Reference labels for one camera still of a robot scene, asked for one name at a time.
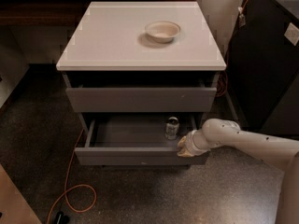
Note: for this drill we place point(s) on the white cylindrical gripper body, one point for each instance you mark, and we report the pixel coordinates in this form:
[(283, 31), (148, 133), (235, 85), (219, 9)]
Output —
[(191, 146)]

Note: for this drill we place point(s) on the silver 7up can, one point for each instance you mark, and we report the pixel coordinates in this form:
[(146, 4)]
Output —
[(171, 128)]

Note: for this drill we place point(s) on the grey drawer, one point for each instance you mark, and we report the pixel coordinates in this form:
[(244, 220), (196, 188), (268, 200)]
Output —
[(142, 99), (131, 139)]

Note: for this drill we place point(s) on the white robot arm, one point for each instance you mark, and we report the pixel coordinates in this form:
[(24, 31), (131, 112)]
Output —
[(281, 153)]

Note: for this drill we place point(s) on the grey top drawer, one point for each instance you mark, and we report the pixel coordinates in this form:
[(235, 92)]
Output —
[(142, 99)]

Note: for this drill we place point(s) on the grey drawer cabinet white top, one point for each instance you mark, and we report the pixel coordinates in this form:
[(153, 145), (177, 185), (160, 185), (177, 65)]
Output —
[(110, 48)]

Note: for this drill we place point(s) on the black cabinet on right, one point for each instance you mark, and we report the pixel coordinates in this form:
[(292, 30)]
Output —
[(263, 67)]

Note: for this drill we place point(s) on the white paper bowl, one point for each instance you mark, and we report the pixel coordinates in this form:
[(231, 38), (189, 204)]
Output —
[(162, 31)]

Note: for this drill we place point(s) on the black plug on floor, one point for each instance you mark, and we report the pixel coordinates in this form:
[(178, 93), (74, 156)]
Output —
[(61, 218)]

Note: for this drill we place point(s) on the dark wooden shelf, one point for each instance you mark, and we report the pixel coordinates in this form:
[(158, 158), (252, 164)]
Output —
[(49, 12)]

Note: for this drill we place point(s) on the white wall socket plate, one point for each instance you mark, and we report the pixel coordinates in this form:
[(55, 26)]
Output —
[(292, 34)]

